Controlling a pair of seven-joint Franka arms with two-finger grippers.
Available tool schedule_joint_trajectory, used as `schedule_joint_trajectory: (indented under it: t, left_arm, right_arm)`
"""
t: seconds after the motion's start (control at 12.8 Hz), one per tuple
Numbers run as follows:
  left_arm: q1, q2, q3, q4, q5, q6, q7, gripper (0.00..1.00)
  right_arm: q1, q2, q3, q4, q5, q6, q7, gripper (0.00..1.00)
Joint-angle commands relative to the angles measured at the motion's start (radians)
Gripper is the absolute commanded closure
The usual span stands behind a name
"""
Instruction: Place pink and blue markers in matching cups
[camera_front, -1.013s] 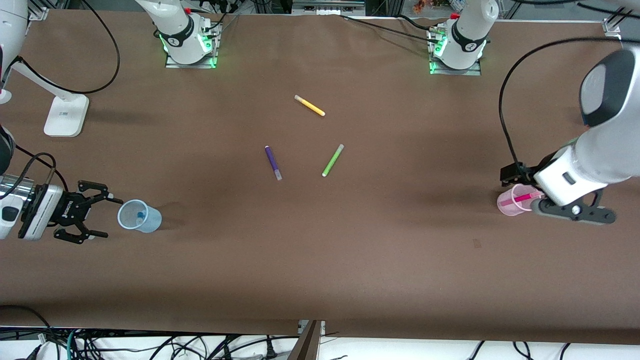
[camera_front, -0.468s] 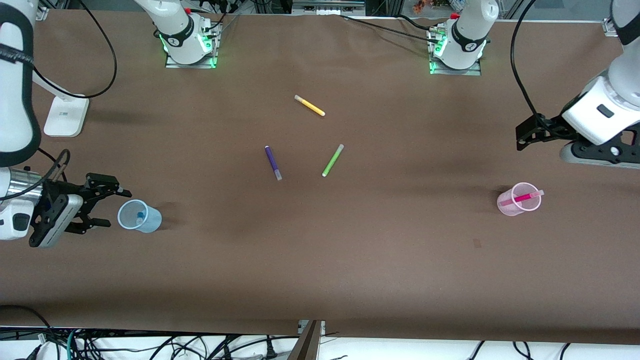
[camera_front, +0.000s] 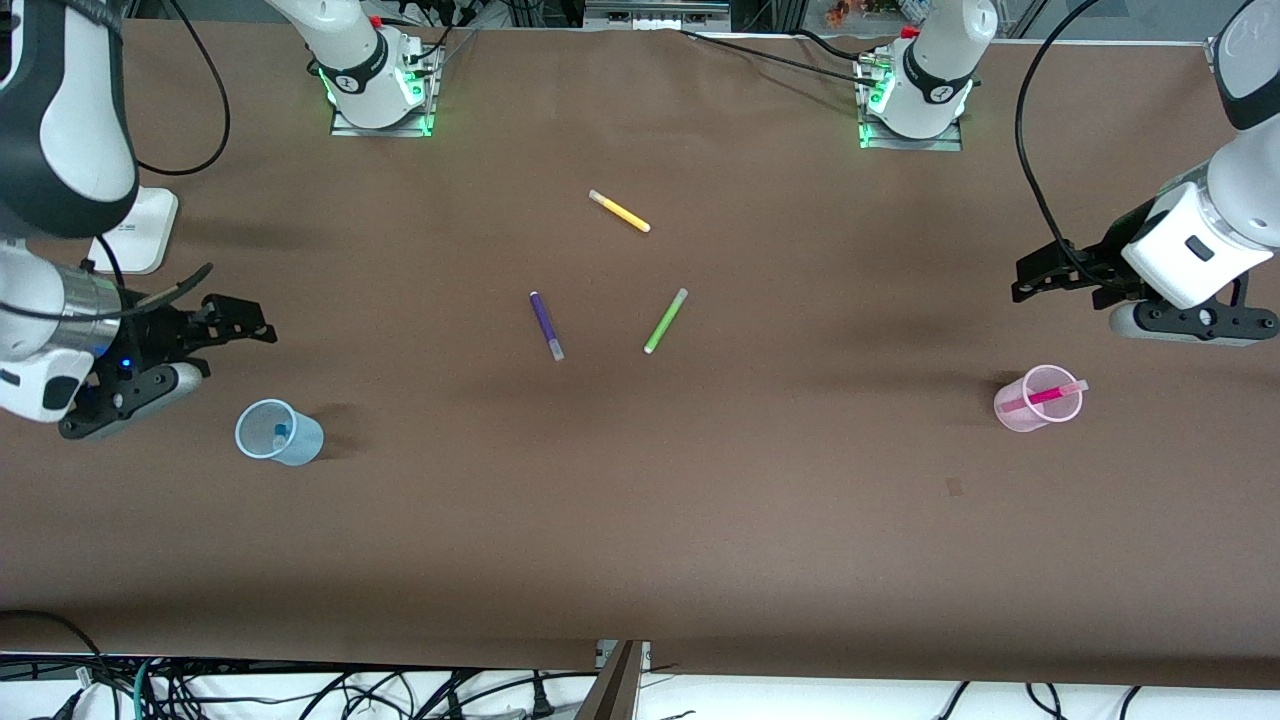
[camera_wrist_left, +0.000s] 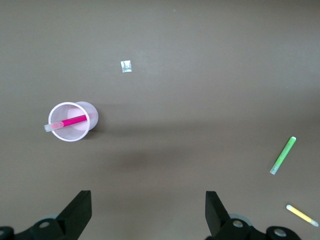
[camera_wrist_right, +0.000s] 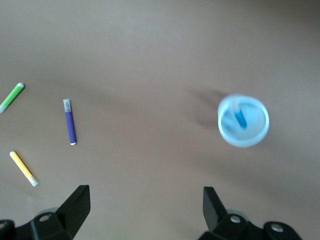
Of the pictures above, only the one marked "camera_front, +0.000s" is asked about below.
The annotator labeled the purple marker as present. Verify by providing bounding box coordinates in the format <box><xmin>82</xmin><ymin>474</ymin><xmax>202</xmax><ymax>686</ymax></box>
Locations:
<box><xmin>529</xmin><ymin>291</ymin><xmax>566</xmax><ymax>363</ymax></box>

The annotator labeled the green marker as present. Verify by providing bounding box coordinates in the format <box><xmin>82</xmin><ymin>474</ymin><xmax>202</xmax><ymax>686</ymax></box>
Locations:
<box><xmin>643</xmin><ymin>288</ymin><xmax>690</xmax><ymax>355</ymax></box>

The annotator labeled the white lamp base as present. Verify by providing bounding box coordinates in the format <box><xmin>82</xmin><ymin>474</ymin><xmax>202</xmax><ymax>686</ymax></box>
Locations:
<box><xmin>90</xmin><ymin>187</ymin><xmax>179</xmax><ymax>275</ymax></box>

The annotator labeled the brown table cover sheet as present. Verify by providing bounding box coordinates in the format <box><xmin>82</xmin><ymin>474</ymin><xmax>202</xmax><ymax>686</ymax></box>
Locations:
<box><xmin>0</xmin><ymin>18</ymin><xmax>1280</xmax><ymax>691</ymax></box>

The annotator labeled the brown table leg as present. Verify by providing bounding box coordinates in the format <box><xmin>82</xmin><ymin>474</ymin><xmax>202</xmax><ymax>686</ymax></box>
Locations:
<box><xmin>575</xmin><ymin>642</ymin><xmax>643</xmax><ymax>720</ymax></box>

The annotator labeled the yellow marker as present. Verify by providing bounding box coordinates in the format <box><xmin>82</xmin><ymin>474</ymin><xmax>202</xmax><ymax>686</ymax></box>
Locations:
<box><xmin>588</xmin><ymin>189</ymin><xmax>652</xmax><ymax>234</ymax></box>

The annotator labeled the pink marker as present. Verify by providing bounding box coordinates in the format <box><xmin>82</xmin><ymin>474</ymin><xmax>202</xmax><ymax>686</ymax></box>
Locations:
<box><xmin>1000</xmin><ymin>378</ymin><xmax>1090</xmax><ymax>416</ymax></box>

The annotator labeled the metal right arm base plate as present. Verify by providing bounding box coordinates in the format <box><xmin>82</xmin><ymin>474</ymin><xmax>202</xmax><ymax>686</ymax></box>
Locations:
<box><xmin>330</xmin><ymin>40</ymin><xmax>438</xmax><ymax>138</ymax></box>

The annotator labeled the blue mesh cup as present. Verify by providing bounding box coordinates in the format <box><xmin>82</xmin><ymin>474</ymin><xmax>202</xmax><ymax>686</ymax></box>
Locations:
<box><xmin>234</xmin><ymin>398</ymin><xmax>325</xmax><ymax>467</ymax></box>

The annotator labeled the grey box behind table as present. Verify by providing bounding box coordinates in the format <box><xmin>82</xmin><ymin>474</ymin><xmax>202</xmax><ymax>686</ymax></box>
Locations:
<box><xmin>585</xmin><ymin>0</ymin><xmax>731</xmax><ymax>31</ymax></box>

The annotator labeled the pink mesh cup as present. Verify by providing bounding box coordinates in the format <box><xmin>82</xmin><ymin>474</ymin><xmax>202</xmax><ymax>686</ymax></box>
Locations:
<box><xmin>994</xmin><ymin>364</ymin><xmax>1086</xmax><ymax>433</ymax></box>

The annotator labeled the black cable on table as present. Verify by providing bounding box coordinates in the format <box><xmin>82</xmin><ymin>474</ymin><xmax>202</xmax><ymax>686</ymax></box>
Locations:
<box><xmin>680</xmin><ymin>28</ymin><xmax>863</xmax><ymax>81</ymax></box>

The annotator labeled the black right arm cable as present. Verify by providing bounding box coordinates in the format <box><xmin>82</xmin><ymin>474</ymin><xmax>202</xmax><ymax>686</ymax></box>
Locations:
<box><xmin>135</xmin><ymin>0</ymin><xmax>231</xmax><ymax>176</ymax></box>

